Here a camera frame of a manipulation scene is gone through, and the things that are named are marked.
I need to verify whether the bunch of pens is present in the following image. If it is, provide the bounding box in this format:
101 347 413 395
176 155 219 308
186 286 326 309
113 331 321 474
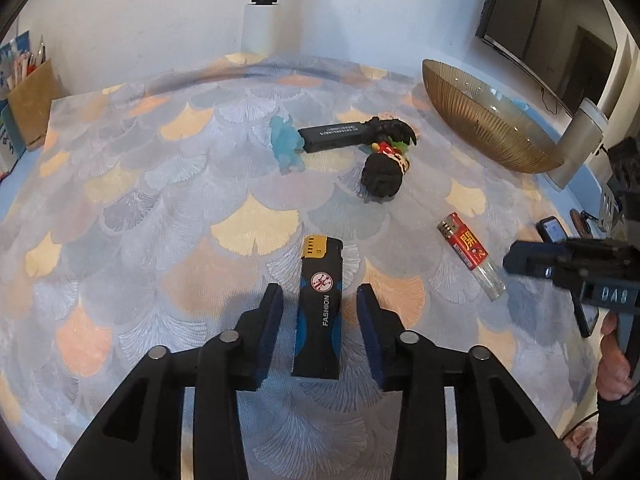
17 35 50 83

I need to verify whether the black and blue lighter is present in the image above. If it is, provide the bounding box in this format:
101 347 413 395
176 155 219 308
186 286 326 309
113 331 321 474
291 235 344 380

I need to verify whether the black fist toy red cuff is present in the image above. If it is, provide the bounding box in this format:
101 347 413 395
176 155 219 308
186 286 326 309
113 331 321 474
361 141 412 202

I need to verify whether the person's right hand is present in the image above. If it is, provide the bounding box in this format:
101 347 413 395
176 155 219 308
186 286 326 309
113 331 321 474
595 310 640 403

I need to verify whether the red label clear lighter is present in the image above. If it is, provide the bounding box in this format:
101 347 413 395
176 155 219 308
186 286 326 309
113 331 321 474
437 212 507 302

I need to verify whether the black cable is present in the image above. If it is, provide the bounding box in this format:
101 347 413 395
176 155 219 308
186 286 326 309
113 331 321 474
539 87 565 115

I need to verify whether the black monitor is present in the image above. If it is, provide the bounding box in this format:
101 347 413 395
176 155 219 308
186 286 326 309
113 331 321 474
475 0 621 118

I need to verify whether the cardboard pen holder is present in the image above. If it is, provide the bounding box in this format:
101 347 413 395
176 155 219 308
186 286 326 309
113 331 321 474
7 57 63 151

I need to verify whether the black smartphone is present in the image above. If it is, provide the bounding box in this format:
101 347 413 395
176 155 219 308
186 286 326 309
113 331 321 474
536 216 600 338

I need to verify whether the brown round object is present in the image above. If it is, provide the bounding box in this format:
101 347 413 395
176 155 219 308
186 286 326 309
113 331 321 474
571 208 593 236

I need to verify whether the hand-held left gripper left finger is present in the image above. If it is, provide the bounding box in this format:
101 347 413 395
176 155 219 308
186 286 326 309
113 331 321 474
55 282 285 480

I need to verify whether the translucent blue figurine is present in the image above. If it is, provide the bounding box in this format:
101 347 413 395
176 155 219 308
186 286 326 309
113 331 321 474
269 114 307 176

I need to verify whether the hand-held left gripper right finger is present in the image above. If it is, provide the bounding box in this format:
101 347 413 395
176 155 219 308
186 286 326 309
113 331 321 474
356 282 583 480

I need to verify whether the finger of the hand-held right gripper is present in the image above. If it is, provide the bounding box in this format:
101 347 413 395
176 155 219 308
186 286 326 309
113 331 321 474
502 239 568 282

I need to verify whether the amber ribbed glass bowl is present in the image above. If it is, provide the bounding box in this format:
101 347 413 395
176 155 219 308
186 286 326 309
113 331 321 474
421 59 566 175

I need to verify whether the black flat long box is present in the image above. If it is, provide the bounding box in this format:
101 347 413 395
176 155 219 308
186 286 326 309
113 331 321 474
297 119 381 155

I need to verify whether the grey cylinder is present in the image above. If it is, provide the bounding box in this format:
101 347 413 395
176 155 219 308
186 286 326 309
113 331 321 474
546 98 610 191

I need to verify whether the white pole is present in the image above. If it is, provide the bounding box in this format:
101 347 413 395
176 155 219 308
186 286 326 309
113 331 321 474
241 0 283 56

